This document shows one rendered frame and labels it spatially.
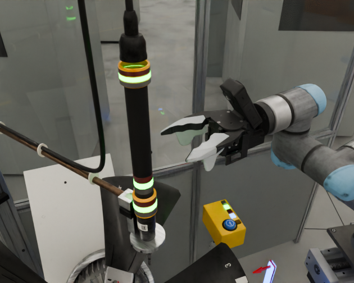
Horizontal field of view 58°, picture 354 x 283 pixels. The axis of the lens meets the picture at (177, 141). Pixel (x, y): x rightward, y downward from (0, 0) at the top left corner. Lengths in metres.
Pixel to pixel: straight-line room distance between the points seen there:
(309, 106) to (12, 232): 1.14
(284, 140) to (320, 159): 0.09
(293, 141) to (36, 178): 0.73
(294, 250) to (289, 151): 1.89
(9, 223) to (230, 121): 1.00
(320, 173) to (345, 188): 0.06
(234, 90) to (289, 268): 2.03
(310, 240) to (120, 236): 2.03
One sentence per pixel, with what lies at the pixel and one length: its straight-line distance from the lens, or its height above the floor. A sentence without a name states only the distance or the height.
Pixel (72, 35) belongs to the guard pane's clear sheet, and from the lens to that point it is 1.17.
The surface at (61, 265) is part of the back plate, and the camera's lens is 1.07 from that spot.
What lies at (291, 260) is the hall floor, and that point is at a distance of 2.54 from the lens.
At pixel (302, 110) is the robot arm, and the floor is 1.66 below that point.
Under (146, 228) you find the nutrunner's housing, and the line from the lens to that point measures 0.62.
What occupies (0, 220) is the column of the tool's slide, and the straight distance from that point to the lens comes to 1.37.
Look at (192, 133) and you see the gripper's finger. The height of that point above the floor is 1.63.
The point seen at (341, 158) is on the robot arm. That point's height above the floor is 1.59.
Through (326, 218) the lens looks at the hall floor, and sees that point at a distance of 2.91.
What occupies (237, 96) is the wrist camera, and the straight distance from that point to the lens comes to 0.56.
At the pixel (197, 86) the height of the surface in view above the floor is 1.41.
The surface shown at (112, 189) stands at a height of 1.55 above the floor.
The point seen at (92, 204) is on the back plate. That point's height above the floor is 1.25.
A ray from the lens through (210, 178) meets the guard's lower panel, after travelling 1.68.
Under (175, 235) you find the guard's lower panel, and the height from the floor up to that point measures 0.50.
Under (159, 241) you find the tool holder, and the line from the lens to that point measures 0.65.
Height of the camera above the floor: 1.98
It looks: 35 degrees down
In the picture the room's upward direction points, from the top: straight up
